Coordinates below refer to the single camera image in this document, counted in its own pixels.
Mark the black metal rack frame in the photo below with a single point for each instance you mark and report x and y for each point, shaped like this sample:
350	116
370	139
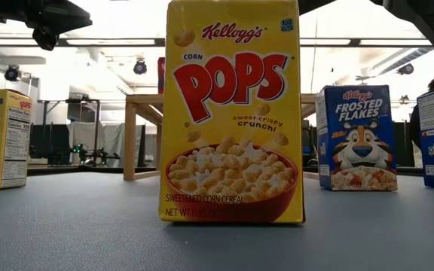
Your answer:
70	101

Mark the black background robot arm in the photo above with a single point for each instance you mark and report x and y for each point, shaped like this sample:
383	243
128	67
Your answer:
104	154

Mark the black ceiling spotlight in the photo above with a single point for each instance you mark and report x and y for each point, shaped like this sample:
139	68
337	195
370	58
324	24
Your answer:
406	69
140	67
12	73

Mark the wooden slatted shelf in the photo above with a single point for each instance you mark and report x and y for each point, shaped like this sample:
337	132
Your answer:
129	143

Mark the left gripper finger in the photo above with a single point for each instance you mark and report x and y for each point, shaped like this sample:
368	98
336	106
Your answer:
72	19

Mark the blue-grey table mat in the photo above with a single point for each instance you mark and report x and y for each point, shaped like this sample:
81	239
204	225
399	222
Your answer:
89	233

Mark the red Froot Loops cereal box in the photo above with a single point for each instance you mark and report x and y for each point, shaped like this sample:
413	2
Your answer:
161	75

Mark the black room partition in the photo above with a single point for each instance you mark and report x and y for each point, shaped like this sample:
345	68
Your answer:
401	143
309	135
47	139

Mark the white cloth cover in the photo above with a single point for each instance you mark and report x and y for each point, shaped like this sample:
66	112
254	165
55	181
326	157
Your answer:
126	139

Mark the yellow Corn Pops cereal box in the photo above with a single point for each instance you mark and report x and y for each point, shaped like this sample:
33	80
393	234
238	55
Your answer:
2	150
232	113

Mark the person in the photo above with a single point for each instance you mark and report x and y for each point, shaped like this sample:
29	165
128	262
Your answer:
414	128

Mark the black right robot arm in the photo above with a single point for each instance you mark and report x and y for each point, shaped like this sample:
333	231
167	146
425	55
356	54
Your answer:
428	22

